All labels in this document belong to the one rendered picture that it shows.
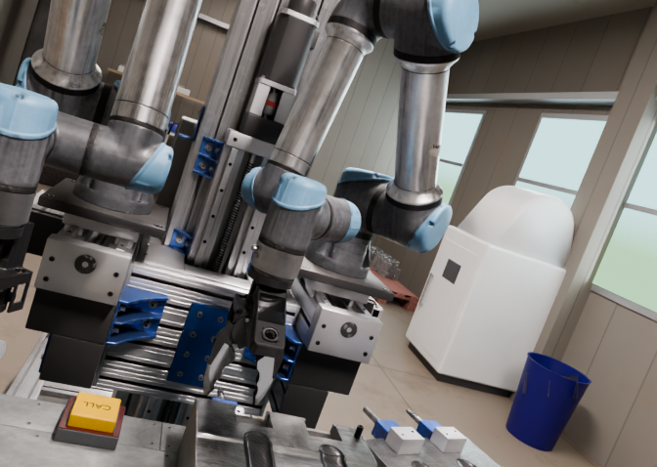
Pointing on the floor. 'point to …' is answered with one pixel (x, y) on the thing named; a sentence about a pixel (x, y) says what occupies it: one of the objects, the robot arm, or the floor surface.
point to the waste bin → (545, 401)
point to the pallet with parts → (388, 275)
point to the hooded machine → (492, 289)
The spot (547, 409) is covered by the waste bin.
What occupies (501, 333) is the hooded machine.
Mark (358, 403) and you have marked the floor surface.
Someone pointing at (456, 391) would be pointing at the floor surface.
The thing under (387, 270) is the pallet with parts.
